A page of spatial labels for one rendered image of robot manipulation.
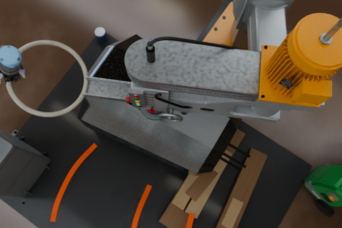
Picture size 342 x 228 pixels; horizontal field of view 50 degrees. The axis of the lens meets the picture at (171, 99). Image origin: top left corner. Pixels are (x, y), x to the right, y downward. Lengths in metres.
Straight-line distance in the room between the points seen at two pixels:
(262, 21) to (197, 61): 0.56
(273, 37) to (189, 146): 0.96
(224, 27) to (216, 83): 1.23
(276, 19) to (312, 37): 0.75
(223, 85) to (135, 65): 0.43
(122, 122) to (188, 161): 0.56
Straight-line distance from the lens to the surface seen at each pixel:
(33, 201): 3.52
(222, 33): 2.89
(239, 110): 2.19
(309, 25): 1.48
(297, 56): 1.43
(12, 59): 1.70
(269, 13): 2.20
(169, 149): 2.65
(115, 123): 2.73
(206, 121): 2.57
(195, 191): 3.14
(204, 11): 3.86
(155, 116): 2.51
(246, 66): 1.78
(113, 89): 2.37
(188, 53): 1.77
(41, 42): 2.43
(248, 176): 3.34
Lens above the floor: 3.34
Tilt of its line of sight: 74 degrees down
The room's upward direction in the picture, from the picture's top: 3 degrees clockwise
